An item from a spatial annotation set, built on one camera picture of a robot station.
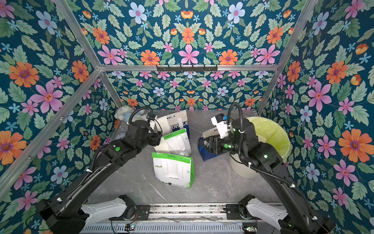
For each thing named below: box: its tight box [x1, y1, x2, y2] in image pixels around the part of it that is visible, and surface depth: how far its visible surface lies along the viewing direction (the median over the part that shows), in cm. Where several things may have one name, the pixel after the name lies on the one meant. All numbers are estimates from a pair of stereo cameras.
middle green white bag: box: [163, 127, 192, 157], surface depth 80 cm
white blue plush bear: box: [113, 105, 148, 123], surface depth 109 cm
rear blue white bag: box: [155, 109, 190, 139], surface depth 88 cm
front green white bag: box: [151, 152, 196, 189], surface depth 72 cm
